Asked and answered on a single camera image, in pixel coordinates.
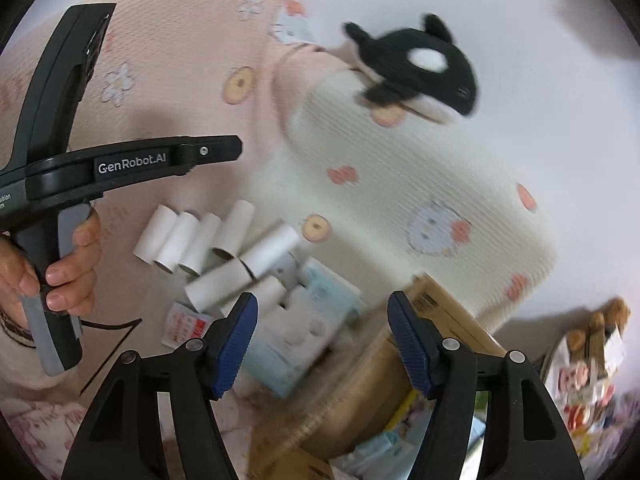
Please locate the red label white pouch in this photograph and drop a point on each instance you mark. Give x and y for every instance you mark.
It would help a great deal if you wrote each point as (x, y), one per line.
(185, 327)

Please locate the white fluffy printed blanket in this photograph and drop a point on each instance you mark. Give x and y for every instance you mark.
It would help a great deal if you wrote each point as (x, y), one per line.
(35, 435)

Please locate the brown teddy bear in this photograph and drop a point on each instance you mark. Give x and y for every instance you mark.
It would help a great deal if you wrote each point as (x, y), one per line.
(600, 325)

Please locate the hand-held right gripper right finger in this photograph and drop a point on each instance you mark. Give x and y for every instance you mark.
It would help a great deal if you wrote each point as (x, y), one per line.
(412, 345)

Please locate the pile of white paper tubes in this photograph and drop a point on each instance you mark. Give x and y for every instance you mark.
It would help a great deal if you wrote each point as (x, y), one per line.
(220, 250)

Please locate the person's left hand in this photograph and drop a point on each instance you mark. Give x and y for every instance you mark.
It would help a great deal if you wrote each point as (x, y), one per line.
(75, 280)

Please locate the pink printed bed cover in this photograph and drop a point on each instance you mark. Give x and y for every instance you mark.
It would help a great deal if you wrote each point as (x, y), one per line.
(175, 85)

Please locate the light blue tissue pack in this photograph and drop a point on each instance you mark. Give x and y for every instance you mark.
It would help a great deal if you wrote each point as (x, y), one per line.
(325, 290)

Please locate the black white orca plush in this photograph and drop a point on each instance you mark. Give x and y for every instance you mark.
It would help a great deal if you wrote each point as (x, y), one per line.
(425, 70)

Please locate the brown cardboard box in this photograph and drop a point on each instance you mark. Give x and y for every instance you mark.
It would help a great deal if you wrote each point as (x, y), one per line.
(370, 375)

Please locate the white cotton-print tissue pack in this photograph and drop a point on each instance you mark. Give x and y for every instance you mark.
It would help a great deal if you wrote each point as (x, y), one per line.
(295, 345)

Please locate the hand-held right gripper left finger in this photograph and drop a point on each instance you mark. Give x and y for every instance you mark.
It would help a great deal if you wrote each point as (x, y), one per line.
(235, 345)

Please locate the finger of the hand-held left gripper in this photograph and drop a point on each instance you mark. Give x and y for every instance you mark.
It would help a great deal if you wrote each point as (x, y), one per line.
(215, 150)

